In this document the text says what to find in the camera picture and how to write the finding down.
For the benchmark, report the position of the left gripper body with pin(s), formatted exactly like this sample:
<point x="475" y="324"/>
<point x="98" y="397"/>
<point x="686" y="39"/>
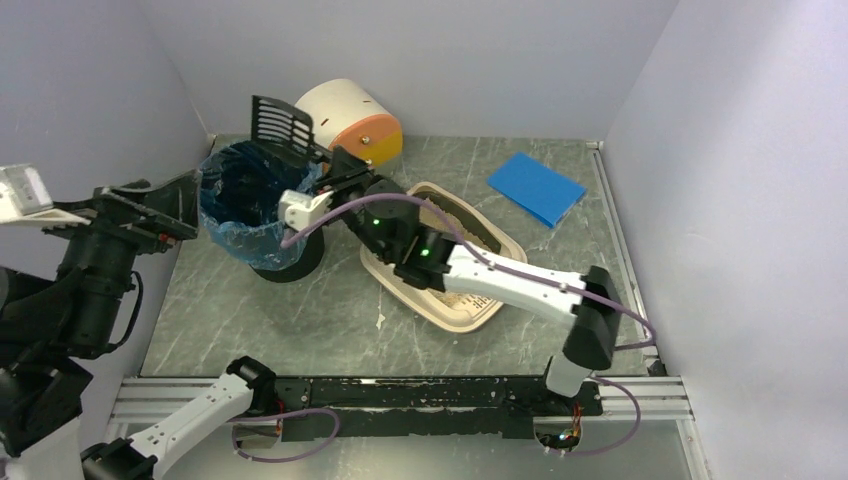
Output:
<point x="142" y="211"/>

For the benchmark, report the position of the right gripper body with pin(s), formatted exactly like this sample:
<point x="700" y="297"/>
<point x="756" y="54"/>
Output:
<point x="347" y="175"/>

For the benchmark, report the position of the black bin with blue bag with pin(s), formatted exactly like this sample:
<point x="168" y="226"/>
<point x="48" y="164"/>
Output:
<point x="241" y="185"/>

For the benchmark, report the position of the black litter scoop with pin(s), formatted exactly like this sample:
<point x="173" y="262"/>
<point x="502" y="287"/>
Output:
<point x="285" y="131"/>

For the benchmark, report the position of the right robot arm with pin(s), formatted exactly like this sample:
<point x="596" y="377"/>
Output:
<point x="386" y="221"/>

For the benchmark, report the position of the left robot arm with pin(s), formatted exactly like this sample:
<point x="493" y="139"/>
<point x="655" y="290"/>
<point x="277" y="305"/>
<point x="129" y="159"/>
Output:
<point x="49" y="328"/>

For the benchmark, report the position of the cylindrical mini drawer cabinet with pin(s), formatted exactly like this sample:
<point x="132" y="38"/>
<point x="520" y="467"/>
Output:
<point x="345" y="115"/>

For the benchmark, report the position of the blue flat pad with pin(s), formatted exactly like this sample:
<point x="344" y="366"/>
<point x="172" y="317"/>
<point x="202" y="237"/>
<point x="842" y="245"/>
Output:
<point x="542" y="192"/>

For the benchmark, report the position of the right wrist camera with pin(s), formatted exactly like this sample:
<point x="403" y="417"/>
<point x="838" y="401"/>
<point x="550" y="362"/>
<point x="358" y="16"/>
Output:
<point x="299" y="210"/>

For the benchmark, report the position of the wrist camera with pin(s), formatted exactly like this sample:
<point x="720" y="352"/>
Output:
<point x="25" y="201"/>
<point x="299" y="210"/>

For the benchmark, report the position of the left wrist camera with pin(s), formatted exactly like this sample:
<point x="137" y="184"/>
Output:
<point x="25" y="201"/>

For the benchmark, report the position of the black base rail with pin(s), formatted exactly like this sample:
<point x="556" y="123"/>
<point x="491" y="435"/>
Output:
<point x="422" y="406"/>

